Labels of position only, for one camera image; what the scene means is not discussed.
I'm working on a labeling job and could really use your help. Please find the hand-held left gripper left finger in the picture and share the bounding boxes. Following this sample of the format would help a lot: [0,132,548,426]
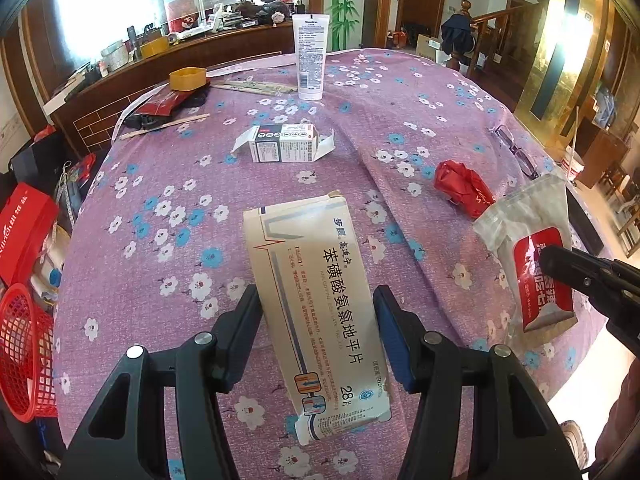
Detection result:
[60,285,264,480]

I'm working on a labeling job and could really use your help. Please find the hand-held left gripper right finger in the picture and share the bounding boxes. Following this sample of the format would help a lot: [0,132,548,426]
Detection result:
[372,285,583,480]

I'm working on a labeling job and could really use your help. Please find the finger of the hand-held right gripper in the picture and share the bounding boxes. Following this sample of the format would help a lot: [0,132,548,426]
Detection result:
[606,316,640,360]
[537,244,640,318]

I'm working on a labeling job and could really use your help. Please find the wet wipes pack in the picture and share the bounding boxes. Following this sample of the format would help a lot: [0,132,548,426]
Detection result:
[472,172,578,346]

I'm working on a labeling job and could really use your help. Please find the large white medicine box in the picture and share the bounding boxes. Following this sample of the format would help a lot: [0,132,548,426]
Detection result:
[242,191,393,447]

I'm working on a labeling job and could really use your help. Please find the red plastic basket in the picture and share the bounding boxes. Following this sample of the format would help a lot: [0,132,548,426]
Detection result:
[0,282,60,423]

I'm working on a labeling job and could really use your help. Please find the person's leg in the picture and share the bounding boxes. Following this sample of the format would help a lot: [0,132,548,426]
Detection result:
[595,360,640,466]

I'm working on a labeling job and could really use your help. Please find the wooden chair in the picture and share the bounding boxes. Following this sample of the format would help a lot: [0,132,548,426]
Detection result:
[600,160,640,256]

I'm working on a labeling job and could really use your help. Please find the purple floral tablecloth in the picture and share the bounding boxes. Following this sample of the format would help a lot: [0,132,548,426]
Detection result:
[52,49,608,480]

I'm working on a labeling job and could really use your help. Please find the white bucket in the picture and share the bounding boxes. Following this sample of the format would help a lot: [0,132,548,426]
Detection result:
[560,145,586,181]

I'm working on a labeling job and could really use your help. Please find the eyeglasses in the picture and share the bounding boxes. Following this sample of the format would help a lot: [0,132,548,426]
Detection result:
[492,125,541,181]

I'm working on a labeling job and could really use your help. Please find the person's shoe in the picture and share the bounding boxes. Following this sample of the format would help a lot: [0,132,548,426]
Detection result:
[560,420,588,471]

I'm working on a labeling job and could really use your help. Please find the crumpled red wrapper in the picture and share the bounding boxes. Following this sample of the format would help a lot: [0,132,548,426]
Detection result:
[434,160,496,220]

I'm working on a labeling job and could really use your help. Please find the small white medicine box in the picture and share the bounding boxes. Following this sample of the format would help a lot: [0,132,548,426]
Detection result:
[231,124,335,163]

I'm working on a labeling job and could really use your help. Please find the wooden chopstick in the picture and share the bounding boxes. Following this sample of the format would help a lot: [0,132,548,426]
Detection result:
[119,113,211,140]

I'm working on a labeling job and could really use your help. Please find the colourful plastic bag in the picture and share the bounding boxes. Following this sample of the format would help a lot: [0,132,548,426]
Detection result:
[57,155,96,221]

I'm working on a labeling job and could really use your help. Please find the packaged chopsticks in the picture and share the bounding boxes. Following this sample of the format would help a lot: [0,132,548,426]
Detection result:
[210,80,298,95]

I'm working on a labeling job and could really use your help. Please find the flat red packet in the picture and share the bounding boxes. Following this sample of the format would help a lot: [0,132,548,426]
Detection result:
[135,91,193,117]

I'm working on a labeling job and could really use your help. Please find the gold pillar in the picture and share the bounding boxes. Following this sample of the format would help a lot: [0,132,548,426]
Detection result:
[515,0,621,121]

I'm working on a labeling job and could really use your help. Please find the red gift box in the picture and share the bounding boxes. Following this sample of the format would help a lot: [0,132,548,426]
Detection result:
[0,182,60,288]

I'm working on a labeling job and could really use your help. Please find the yellow box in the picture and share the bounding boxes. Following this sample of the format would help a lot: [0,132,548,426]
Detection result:
[169,66,208,92]

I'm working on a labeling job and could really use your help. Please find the cardboard box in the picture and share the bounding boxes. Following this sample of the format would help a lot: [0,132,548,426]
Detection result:
[415,34,446,63]

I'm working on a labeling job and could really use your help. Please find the wooden sideboard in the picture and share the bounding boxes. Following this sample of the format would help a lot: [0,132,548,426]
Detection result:
[42,20,311,156]

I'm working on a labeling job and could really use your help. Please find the white lotion tube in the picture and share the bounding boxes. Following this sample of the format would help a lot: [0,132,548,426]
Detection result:
[292,14,331,101]

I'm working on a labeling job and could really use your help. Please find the dark blue paper bag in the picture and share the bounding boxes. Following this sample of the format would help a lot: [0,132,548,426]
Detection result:
[10,135,56,186]

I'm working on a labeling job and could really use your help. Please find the yellow tin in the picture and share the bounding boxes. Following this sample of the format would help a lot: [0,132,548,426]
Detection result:
[140,36,170,58]

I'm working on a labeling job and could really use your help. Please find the wooden door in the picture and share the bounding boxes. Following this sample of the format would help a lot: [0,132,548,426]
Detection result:
[397,0,451,46]

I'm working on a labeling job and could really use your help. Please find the wooden stair post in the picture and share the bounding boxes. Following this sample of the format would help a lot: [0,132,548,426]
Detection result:
[440,0,481,71]

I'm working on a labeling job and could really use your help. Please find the green bamboo wall decal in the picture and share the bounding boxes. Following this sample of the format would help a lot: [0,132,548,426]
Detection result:
[327,0,361,53]

